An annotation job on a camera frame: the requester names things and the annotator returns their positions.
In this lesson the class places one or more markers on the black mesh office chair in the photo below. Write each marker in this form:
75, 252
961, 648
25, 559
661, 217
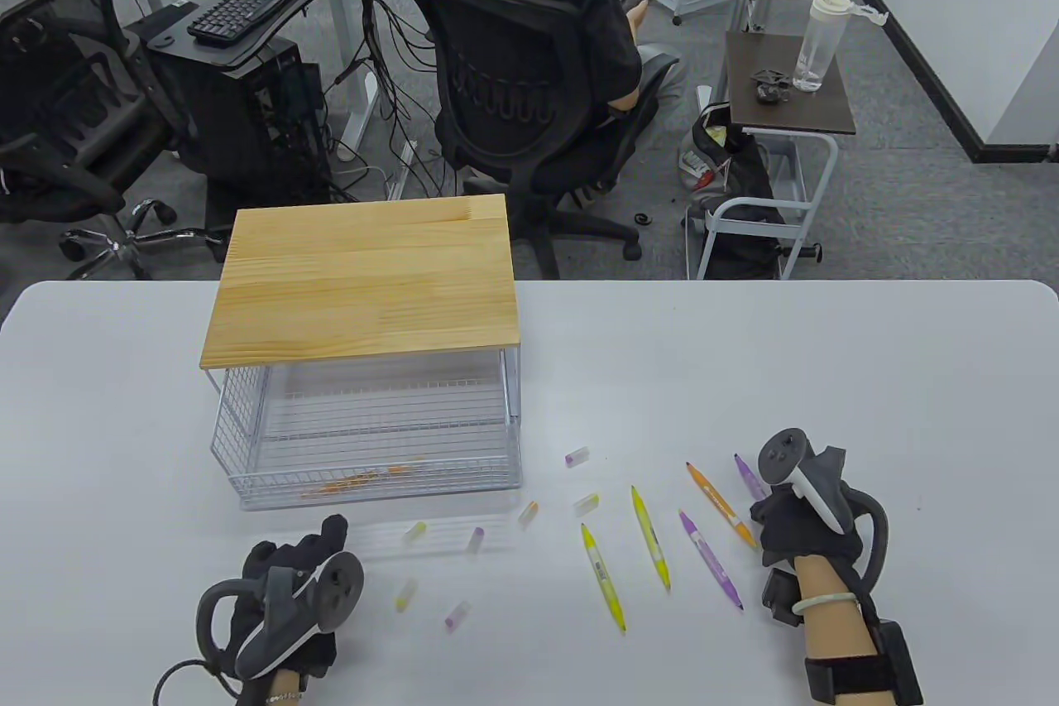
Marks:
58, 77
496, 93

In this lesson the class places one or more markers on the clear water bottle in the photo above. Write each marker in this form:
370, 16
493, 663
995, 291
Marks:
815, 44

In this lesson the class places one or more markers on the white bangle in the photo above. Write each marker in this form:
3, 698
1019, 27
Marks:
815, 601

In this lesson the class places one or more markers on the brown-topped white side table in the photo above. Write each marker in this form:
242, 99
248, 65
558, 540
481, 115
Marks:
819, 110

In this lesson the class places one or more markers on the person's left forearm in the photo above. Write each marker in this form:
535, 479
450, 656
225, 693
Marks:
289, 683

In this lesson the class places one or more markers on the black computer tower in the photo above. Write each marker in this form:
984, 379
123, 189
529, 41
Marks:
248, 127

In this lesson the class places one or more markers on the orange highlighter cap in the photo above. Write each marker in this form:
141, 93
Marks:
528, 514

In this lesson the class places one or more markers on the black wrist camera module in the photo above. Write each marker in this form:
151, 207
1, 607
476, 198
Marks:
778, 598

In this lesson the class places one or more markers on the orange double-ended highlighter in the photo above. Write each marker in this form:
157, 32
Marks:
721, 505
364, 478

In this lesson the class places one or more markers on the black bag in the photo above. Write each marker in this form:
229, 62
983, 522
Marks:
745, 176

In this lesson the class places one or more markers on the yellow double-ended highlighter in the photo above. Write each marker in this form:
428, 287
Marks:
602, 576
651, 538

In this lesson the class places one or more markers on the small black object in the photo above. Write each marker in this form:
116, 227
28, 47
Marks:
771, 87

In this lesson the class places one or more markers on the purple double-ended highlighter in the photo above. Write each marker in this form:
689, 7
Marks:
710, 559
747, 474

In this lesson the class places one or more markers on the person's left hand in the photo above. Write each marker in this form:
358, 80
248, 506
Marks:
289, 553

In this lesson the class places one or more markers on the grey handheld controller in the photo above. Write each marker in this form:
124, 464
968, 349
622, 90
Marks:
339, 586
782, 458

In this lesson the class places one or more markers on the purple highlighter cap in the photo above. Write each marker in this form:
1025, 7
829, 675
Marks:
577, 456
457, 615
476, 540

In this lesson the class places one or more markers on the yellow capped tube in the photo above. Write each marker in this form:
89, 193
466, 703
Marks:
405, 595

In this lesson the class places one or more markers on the yellow highlighter cap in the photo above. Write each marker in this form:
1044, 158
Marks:
586, 502
414, 532

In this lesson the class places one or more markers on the person's right hand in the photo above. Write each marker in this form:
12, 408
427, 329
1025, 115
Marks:
794, 532

